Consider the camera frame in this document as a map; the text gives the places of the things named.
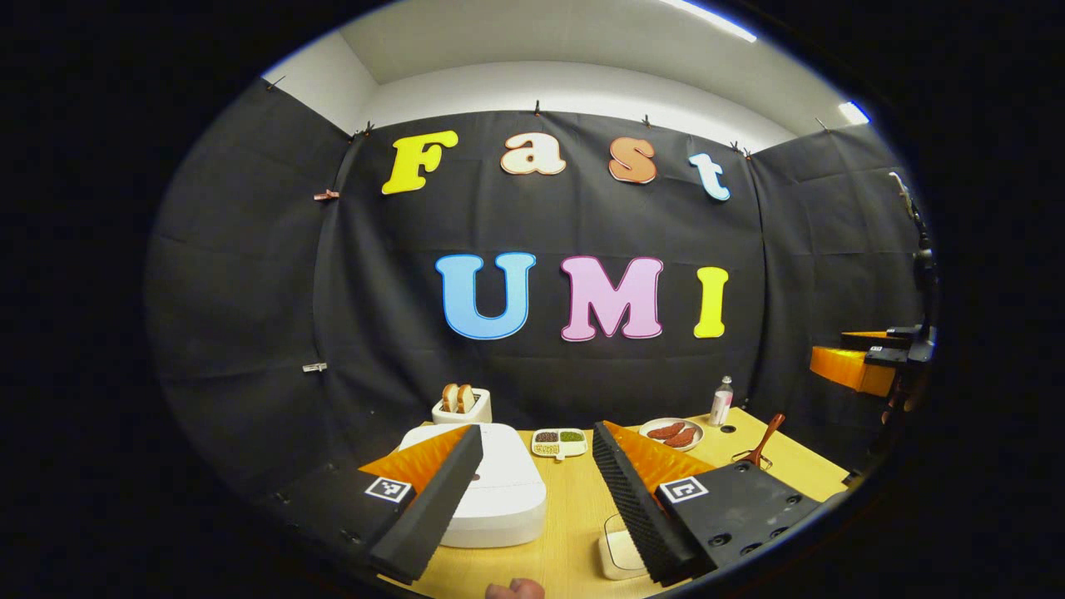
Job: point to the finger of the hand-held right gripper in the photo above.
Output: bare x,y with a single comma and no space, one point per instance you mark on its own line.
844,368
869,339

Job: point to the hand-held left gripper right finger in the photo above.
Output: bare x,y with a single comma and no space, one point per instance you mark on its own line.
636,507

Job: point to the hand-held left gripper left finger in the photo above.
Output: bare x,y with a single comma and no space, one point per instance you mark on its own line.
437,507

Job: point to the white rice cooker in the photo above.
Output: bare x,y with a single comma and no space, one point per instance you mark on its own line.
507,499

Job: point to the brown wooden spoon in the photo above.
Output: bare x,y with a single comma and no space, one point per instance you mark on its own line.
767,437

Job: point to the white round plate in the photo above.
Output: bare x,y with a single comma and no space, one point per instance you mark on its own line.
649,443

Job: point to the red sausage piece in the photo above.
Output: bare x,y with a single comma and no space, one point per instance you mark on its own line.
681,438
666,430

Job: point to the white divided bean dish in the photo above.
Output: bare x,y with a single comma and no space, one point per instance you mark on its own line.
559,448

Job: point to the white toaster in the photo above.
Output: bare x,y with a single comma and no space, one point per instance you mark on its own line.
478,409

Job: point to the toast bread slice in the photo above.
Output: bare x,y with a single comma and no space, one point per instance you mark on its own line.
449,399
466,399

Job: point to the small clear bottle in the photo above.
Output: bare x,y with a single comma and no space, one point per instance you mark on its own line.
721,403

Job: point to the short ceiling light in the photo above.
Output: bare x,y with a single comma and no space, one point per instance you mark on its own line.
854,112

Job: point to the black backdrop cloth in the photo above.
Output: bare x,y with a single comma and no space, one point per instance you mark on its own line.
250,291

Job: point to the long ceiling light strip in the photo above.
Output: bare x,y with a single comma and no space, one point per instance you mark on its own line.
711,18

